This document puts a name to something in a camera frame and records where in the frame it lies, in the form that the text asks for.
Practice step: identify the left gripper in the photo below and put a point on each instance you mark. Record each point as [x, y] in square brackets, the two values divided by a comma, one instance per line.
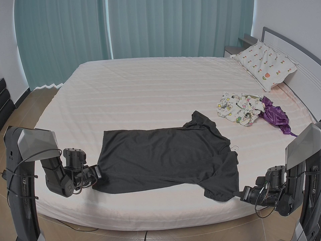
[91, 174]

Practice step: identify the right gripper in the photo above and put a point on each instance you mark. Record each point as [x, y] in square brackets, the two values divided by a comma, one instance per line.
[250, 194]

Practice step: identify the black T-shirt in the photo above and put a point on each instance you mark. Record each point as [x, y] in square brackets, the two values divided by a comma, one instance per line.
[165, 159]

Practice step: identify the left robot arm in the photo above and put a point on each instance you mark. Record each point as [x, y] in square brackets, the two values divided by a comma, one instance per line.
[25, 144]

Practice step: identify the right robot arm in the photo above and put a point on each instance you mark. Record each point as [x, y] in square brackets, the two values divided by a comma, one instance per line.
[298, 149]

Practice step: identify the bed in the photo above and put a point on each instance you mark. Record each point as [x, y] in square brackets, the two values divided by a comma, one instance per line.
[150, 89]

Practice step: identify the purple garment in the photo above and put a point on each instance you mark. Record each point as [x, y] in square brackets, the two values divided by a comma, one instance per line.
[273, 115]

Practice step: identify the small black box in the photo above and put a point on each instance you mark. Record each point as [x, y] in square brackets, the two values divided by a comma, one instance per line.
[4, 176]

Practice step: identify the white printed garment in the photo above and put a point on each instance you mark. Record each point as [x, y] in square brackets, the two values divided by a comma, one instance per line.
[238, 108]

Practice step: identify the black chest of drawers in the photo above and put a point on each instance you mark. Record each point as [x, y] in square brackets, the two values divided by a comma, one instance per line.
[5, 104]

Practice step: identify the white printed pillow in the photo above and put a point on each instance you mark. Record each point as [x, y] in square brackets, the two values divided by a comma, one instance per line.
[265, 64]

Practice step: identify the blue-green curtain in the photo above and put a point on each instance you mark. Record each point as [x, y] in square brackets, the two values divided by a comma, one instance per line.
[62, 34]
[180, 21]

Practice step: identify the grey bedside table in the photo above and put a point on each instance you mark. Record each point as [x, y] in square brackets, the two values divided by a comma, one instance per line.
[235, 49]

